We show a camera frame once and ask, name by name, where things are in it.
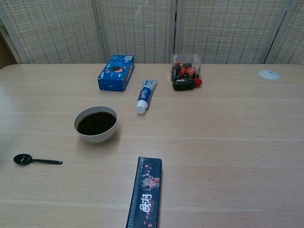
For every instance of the black plastic spoon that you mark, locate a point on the black plastic spoon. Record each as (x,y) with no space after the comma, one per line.
(22,159)

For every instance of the white blue toothpaste tube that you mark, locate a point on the white blue toothpaste tube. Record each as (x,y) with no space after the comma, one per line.
(144,95)

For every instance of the black bottle with red cap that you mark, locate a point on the black bottle with red cap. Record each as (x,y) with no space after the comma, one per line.
(183,84)

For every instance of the bag of red-black clips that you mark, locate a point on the bag of red-black clips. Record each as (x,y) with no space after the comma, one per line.
(185,69)

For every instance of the blue Oreo cookie box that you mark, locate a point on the blue Oreo cookie box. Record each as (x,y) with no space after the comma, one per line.
(114,72)

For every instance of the dark blue printed pencil case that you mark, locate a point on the dark blue printed pencil case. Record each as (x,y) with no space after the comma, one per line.
(145,190)

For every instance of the woven folding screen panel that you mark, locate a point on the woven folding screen panel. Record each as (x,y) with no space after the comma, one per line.
(137,28)
(52,31)
(292,40)
(228,28)

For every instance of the brown wooden door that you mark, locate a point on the brown wooden door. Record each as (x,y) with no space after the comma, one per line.
(6,54)

